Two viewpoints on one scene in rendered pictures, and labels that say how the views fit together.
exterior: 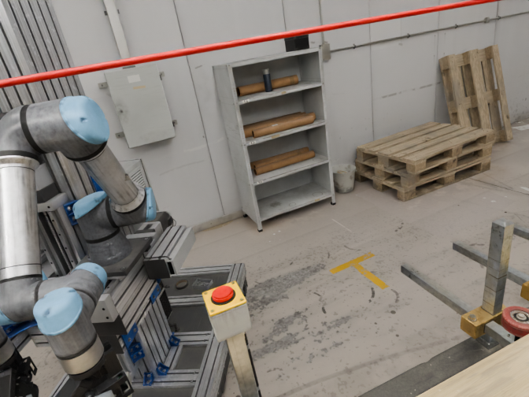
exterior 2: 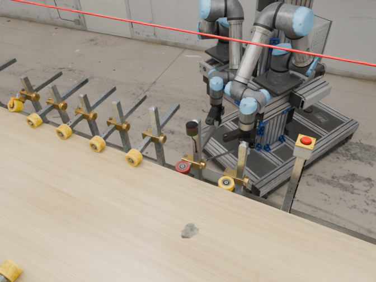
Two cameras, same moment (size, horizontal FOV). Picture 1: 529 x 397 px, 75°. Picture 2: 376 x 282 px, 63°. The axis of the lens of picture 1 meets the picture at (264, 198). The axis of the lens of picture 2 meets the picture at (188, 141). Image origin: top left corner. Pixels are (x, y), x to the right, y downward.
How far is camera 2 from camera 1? 0.71 m
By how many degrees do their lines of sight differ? 43
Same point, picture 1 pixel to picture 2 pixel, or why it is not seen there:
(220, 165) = not seen: outside the picture
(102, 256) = (273, 79)
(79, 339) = (248, 120)
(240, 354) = (298, 165)
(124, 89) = not seen: outside the picture
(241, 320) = (306, 154)
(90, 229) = (275, 63)
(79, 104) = (303, 15)
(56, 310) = (247, 106)
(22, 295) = (238, 90)
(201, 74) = not seen: outside the picture
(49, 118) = (287, 17)
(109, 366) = (252, 134)
